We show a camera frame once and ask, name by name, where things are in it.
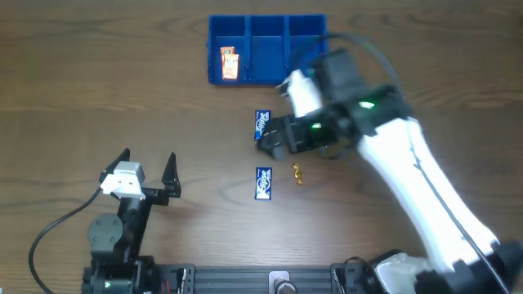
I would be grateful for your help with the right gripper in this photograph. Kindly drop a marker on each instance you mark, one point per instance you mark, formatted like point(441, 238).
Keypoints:
point(306, 134)

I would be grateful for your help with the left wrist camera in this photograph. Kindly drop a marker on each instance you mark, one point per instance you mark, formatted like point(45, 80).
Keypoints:
point(124, 179)

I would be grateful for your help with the blue tray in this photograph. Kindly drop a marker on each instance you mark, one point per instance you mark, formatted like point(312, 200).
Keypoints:
point(267, 61)

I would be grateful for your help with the blue candy pack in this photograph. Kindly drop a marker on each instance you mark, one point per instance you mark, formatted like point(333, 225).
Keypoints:
point(261, 118)
point(263, 183)

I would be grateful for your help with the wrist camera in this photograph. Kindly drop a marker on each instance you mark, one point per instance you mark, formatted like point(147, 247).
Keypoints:
point(124, 179)
point(302, 94)

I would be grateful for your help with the orange candy box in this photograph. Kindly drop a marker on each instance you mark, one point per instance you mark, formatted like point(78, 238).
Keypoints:
point(231, 70)
point(227, 50)

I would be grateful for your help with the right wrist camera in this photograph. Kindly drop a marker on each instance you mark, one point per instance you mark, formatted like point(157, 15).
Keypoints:
point(302, 94)

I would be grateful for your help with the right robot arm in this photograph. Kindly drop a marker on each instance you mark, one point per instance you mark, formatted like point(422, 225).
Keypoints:
point(408, 171)

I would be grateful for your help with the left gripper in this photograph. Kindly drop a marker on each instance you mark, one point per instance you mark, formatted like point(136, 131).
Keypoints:
point(161, 195)

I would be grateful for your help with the mounting rail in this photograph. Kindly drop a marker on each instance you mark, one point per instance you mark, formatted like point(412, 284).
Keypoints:
point(233, 279)

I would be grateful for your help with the gold candy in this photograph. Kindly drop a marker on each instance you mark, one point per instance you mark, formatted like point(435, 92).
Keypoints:
point(298, 174)

